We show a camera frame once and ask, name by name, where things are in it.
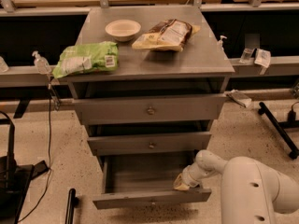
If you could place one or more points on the grey middle drawer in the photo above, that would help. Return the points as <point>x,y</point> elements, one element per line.
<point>148,143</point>

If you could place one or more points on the black stand base right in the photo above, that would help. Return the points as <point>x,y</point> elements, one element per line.
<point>282,126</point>

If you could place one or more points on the grey top drawer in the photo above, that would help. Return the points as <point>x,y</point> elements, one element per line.
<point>149,109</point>

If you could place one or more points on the black bar on floor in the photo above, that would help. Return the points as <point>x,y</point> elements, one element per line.
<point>72,203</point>

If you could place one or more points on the green chip bag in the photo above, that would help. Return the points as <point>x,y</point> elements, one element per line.
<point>87,58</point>

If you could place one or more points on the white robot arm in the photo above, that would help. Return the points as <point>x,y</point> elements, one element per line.
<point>251,192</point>

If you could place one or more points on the folded cloth on rail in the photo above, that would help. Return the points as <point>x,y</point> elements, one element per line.
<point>239,97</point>

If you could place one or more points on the left hand sanitizer bottle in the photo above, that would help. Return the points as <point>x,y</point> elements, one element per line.
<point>41,64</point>

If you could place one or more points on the white packet on ledge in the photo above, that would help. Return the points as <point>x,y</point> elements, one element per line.
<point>262,57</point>

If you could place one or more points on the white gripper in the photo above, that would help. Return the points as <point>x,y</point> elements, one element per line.
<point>188,176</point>

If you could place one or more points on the black equipment base left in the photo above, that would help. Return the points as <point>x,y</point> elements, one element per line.
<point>14,179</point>

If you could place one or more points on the small pump bottle right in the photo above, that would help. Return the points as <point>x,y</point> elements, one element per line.
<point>221,41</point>

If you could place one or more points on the white paper bowl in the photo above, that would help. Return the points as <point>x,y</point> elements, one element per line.
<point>123,30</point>

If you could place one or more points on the grey bottom drawer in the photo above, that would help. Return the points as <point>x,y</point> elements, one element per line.
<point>145,180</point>

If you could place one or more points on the grey drawer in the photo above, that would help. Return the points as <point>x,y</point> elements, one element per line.
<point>145,180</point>
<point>148,143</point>
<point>149,109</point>

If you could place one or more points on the brown yellow snack bag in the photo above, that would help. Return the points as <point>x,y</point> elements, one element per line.
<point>168,35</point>

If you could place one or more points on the grey drawer cabinet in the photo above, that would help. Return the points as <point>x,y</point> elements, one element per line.
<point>201,68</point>

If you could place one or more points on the clear water bottle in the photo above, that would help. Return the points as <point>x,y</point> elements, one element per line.
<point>246,55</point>

